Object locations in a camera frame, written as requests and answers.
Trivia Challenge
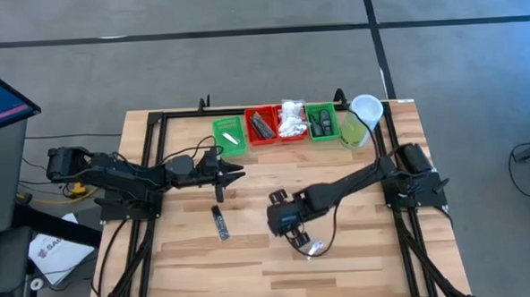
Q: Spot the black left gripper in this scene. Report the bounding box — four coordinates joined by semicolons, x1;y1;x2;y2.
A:
194;144;248;205

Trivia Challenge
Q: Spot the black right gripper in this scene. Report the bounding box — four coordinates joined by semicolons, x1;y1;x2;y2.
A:
265;186;312;250

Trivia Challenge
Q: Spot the nail clipper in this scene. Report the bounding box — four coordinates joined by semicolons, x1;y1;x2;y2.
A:
221;130;243;147
305;238;328;259

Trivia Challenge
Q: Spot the vanity pack plastic bag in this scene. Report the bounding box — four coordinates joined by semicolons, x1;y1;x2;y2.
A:
279;97;308;122
275;113;309;139

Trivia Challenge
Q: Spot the green plastic mesh basket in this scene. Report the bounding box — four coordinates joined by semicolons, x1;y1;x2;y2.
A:
303;101;342;143
211;115;249;159

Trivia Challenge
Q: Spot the red plastic mesh basket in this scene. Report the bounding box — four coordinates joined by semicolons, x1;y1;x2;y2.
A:
274;102;312;143
244;105;280;149

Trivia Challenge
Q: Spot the green disinfecting wipes canister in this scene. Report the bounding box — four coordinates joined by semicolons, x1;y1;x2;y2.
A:
337;92;387;149

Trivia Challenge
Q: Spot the black desk beam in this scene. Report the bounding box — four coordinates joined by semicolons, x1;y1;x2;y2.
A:
10;200;104;252

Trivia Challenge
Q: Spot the white printed paper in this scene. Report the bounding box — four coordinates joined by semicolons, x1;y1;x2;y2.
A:
25;211;97;288

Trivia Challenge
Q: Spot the grey cabinet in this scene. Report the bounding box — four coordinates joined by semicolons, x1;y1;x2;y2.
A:
0;117;34;236

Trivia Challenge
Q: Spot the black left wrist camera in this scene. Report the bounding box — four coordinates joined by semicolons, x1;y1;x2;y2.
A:
201;144;221;175

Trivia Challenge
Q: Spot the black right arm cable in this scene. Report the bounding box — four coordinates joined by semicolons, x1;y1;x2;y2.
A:
277;106;387;260

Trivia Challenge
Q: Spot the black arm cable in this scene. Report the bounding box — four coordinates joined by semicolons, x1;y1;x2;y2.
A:
111;134;226;174
277;106;387;260

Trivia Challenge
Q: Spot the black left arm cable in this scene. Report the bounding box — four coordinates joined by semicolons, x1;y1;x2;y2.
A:
111;134;226;174

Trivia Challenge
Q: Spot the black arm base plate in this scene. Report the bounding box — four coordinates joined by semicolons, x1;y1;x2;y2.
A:
97;191;164;223
380;170;452;210

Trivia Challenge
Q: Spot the yellow cable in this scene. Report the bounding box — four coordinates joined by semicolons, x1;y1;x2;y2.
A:
14;175;101;208

